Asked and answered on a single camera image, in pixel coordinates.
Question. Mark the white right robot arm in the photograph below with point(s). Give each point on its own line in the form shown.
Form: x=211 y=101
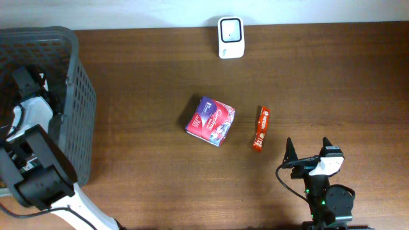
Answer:
x=330 y=205

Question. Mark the grey plastic basket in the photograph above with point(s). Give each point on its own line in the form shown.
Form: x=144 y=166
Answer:
x=53 y=51

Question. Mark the white barcode scanner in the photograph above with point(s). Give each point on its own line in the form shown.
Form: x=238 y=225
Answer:
x=231 y=37

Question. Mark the red Nescafe sachet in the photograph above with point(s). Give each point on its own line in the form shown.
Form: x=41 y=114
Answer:
x=261 y=129

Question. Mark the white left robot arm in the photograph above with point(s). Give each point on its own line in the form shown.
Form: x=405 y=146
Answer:
x=35 y=170

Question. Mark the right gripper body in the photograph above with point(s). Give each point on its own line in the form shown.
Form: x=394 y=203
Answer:
x=304 y=163

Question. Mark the purple red Carefree pack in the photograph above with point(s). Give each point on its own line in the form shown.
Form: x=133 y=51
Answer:
x=211 y=121

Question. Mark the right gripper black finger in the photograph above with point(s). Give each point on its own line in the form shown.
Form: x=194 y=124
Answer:
x=326 y=142
x=290 y=153

